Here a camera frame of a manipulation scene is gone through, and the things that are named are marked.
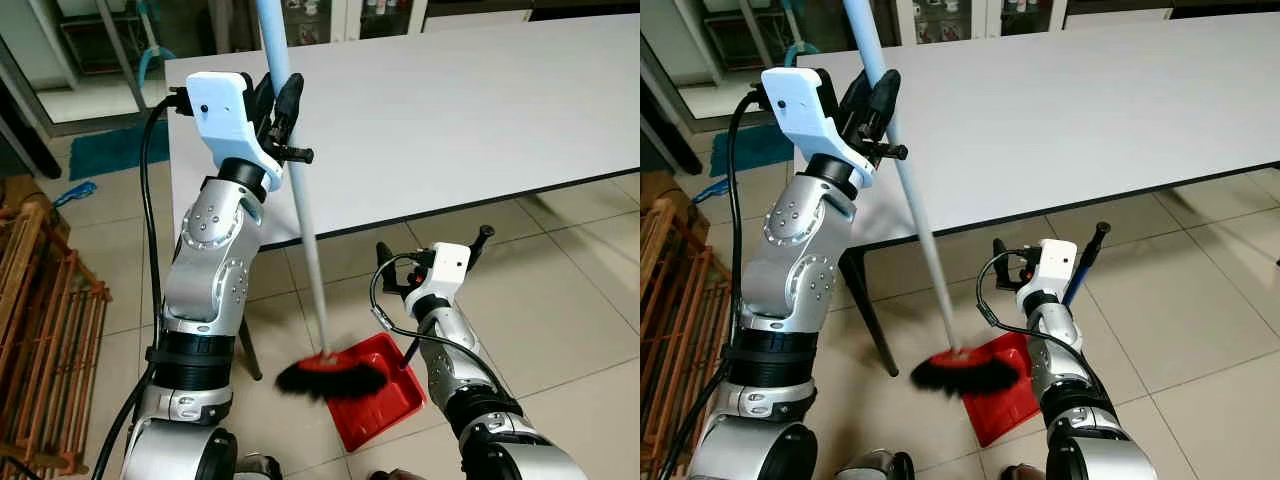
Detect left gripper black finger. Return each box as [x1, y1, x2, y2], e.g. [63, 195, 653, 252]
[272, 72, 305, 146]
[858, 70, 901, 143]
[820, 68, 849, 123]
[250, 72, 275, 126]

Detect broom red head black bristles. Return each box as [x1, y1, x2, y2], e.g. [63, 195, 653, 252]
[843, 0, 1023, 397]
[255, 0, 389, 403]

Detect teal floor mat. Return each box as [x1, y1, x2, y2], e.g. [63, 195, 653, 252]
[710, 122, 801, 179]
[68, 120, 171, 183]

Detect glass sliding door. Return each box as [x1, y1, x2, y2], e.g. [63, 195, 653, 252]
[640, 0, 801, 126]
[0, 0, 261, 136]

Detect white table black legs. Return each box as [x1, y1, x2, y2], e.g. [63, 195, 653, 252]
[795, 10, 1280, 379]
[165, 12, 641, 382]

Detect white glass-front cabinet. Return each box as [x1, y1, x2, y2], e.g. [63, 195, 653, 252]
[345, 0, 641, 41]
[895, 0, 1176, 31]

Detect folded wooden slat rack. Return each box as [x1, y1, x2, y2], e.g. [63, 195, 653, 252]
[640, 195, 736, 476]
[0, 175, 111, 476]

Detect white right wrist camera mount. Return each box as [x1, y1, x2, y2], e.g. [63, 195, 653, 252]
[1035, 239, 1079, 296]
[425, 242, 472, 301]

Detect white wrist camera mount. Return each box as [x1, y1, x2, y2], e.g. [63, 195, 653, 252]
[761, 67, 876, 188]
[187, 72, 284, 191]
[1035, 239, 1079, 296]
[425, 242, 472, 301]

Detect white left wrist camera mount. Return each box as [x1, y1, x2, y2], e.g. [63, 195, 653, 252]
[761, 67, 876, 188]
[187, 72, 284, 191]

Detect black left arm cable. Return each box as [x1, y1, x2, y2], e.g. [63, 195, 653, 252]
[655, 90, 771, 480]
[95, 88, 196, 480]

